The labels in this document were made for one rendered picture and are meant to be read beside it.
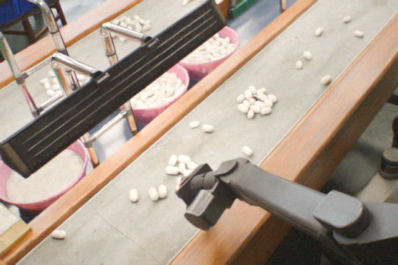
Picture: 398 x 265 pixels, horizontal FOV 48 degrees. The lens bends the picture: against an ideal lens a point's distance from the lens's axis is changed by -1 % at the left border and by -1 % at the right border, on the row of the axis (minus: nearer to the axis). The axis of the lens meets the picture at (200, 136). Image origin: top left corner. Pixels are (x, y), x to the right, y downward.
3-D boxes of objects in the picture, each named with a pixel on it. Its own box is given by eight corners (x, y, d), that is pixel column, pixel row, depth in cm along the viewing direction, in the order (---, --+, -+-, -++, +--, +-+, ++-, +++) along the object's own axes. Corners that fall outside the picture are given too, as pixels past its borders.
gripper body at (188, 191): (173, 192, 97) (189, 188, 91) (202, 163, 102) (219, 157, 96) (191, 214, 98) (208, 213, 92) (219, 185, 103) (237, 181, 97)
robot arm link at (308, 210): (431, 258, 49) (374, 196, 46) (400, 298, 49) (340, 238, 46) (263, 183, 90) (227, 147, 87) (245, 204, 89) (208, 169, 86)
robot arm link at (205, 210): (268, 186, 86) (238, 157, 84) (240, 236, 81) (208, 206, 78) (232, 192, 96) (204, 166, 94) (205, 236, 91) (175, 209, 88)
